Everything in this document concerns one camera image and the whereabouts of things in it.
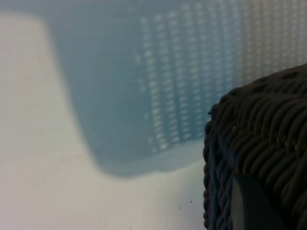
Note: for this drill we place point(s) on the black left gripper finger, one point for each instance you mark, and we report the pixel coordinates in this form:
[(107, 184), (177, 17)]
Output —
[(251, 210)]

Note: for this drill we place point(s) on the dark brown wicker basket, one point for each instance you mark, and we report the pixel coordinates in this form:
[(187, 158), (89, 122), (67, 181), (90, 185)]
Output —
[(263, 124)]

